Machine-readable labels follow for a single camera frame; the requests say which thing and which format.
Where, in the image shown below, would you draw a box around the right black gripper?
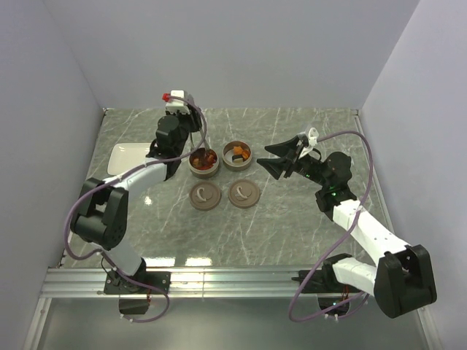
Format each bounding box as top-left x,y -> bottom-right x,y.
257,136 -> 330,188

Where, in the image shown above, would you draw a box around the metal food tongs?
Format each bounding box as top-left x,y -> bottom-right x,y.
188,129 -> 210,155

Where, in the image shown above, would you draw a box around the orange fried nugget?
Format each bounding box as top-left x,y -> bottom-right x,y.
233,146 -> 250,161

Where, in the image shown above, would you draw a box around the black white sushi piece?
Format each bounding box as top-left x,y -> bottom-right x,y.
231,155 -> 244,163

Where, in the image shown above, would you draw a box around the brown tin lid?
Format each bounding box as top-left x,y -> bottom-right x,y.
228,179 -> 260,209
189,182 -> 222,211

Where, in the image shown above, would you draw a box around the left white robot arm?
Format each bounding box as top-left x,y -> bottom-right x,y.
65,106 -> 207,293

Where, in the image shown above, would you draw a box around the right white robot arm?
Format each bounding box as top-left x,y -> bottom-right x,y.
257,130 -> 437,322

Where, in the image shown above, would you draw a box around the right round metal tin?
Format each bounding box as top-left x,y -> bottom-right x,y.
222,141 -> 253,171

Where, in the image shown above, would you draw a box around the round metal tin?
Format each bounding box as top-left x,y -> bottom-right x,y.
188,147 -> 220,179
222,141 -> 253,171

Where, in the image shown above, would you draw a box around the left round metal tin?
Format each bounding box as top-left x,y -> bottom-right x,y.
188,147 -> 220,179

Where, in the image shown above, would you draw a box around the white square plate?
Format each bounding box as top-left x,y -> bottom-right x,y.
107,143 -> 150,176

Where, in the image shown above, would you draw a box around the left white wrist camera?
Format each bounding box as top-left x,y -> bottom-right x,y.
162,90 -> 194,114

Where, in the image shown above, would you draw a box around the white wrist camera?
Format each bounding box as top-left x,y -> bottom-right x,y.
298,127 -> 319,149
162,90 -> 194,114

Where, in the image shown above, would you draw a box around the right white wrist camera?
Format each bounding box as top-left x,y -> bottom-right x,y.
298,127 -> 319,149

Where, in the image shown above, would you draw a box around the aluminium frame rail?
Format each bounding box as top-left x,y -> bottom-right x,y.
25,266 -> 429,349

